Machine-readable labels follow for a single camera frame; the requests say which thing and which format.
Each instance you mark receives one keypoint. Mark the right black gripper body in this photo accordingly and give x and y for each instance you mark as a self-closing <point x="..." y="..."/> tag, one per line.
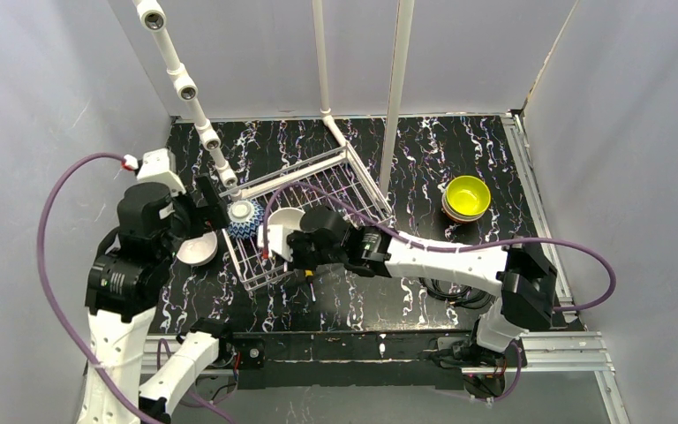
<point x="297" y="250"/>

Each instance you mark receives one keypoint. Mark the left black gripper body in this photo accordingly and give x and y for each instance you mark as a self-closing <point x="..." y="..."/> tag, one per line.
<point x="204" y="207"/>

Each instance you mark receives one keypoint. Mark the grey white bowl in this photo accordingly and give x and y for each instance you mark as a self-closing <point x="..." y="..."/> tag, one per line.
<point x="198" y="251"/>

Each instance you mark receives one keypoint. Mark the red patterned blue bowl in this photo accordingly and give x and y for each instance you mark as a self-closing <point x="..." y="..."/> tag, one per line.
<point x="245" y="219"/>

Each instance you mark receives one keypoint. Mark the white bowl brown rim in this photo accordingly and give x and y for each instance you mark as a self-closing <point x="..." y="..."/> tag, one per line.
<point x="288" y="217"/>

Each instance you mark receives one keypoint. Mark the yellow green bowl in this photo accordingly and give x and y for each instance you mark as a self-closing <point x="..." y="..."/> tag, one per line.
<point x="468" y="184"/>

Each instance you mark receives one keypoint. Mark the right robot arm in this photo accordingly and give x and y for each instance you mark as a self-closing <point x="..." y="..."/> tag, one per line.
<point x="518" y="275"/>

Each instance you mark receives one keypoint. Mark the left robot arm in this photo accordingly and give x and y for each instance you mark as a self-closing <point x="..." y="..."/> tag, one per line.
<point x="124" y="284"/>

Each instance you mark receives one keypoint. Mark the white vertical pole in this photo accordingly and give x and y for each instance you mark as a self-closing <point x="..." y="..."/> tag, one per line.
<point x="403" y="24"/>

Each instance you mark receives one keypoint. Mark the yellow handled screwdriver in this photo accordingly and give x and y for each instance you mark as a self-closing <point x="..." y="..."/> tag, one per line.
<point x="309" y="280"/>

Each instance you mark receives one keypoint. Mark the white wire dish rack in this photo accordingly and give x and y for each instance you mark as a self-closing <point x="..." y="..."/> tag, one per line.
<point x="339" y="173"/>

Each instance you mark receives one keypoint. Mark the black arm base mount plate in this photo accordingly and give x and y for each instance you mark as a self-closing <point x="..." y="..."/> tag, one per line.
<point x="447" y="361"/>

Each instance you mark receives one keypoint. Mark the white pvc pipe frame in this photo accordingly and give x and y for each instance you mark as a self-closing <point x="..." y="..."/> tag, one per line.
<point x="243" y="60"/>

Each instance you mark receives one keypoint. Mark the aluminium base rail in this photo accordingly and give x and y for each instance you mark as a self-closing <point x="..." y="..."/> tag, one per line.
<point x="565" y="352"/>

